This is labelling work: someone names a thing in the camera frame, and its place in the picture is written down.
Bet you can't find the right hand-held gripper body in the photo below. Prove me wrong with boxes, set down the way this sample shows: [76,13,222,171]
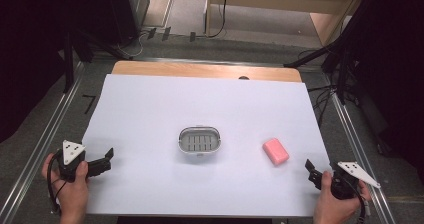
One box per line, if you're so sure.
[329,161,382,201]

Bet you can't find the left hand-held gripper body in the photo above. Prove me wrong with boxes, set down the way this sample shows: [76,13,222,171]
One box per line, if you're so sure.
[58,139,89,184]

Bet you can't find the person's right hand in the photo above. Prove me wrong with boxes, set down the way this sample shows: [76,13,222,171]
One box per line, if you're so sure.
[312,170,372,224]

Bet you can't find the person's left hand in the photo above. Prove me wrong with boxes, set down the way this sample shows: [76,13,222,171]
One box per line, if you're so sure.
[41,151,90,216]

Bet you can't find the pink soap bar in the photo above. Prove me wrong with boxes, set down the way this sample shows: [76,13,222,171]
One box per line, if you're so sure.
[261,137,291,167]

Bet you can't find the white paper sheet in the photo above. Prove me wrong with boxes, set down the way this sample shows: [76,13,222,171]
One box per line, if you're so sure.
[80,73,332,218]

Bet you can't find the grey slotted soap dish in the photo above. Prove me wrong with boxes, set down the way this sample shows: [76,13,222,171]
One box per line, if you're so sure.
[177,125,222,158]

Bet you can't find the black tripod stand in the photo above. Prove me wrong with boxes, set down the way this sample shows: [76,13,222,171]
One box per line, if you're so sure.
[283,33,354,106]

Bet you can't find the black cabinet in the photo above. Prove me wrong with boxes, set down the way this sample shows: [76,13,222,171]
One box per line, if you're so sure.
[105,0,151,43]

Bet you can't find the light wooden shelf unit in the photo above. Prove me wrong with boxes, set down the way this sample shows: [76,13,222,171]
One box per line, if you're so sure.
[204,0,369,47]

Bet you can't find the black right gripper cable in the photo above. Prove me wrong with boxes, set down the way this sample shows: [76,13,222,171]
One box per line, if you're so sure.
[346,178,372,224]

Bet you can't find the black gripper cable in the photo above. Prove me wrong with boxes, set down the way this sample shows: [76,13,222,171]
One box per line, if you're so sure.
[46,149,68,216]
[346,178,372,224]

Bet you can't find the metal floor rail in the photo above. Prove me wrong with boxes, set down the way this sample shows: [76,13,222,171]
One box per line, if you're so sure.
[328,83,398,224]
[0,61,86,224]

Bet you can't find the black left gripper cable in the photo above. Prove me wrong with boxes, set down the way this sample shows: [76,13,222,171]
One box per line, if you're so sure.
[46,149,68,216]

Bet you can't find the bundle of black floor cables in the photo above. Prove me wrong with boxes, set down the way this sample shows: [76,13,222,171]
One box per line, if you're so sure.
[305,83,338,127]

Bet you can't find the white floor cable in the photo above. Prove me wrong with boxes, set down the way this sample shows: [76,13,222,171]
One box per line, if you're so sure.
[115,30,149,60]

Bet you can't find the black hanging cable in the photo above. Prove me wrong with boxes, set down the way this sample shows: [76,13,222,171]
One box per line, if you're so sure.
[206,0,230,39]

